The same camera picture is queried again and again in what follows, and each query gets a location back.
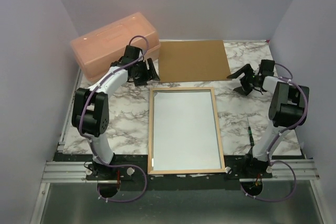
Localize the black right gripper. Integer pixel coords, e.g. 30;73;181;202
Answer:
228;65;258;97

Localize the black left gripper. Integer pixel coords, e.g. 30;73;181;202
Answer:
134;59;160;87

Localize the brown backing board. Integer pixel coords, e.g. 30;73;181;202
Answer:
158;40;231;82

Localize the photo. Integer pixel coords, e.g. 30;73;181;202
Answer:
151;89;222;171

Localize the blue wooden picture frame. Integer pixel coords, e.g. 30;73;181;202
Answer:
147;87;226;175

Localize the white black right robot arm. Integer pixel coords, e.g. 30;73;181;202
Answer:
227;59;310;178

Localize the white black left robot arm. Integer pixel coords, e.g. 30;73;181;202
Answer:
71;45;160;179

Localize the green black screwdriver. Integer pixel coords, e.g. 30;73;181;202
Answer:
247;119;255;147

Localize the pink plastic storage box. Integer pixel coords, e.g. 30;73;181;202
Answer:
70;12;161;83

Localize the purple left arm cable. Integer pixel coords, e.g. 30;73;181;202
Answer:
79;35;150;204

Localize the aluminium front rail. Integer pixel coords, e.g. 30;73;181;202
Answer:
41;159;320;183

